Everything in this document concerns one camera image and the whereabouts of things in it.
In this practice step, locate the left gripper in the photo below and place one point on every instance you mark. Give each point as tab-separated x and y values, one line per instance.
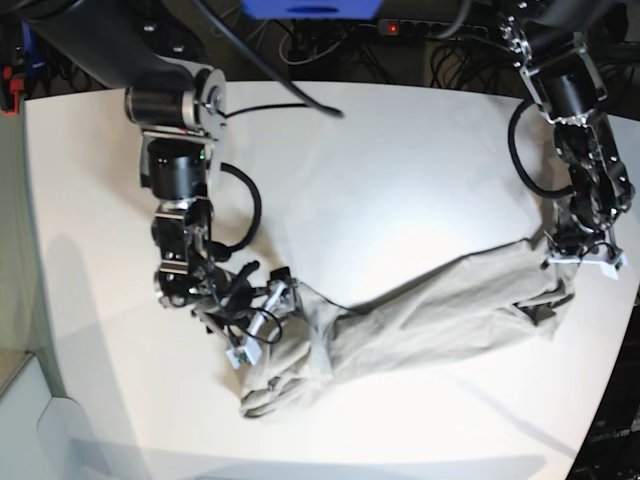
581	248

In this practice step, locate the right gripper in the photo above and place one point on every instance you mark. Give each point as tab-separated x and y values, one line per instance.
231	307

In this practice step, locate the beige t-shirt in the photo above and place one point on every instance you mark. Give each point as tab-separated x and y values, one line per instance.
476	304

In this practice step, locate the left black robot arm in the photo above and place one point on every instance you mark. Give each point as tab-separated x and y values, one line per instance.
550	42

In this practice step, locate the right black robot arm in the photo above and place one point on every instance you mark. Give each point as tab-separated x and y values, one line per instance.
181	114

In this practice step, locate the black power strip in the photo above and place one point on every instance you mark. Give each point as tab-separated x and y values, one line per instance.
427	30

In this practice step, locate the blue plastic bin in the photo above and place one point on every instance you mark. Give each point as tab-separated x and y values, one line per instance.
311	9

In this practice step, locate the red and blue clamp tool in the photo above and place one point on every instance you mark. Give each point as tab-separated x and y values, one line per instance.
16	49

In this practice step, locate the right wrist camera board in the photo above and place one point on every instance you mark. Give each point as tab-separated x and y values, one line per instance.
248	354

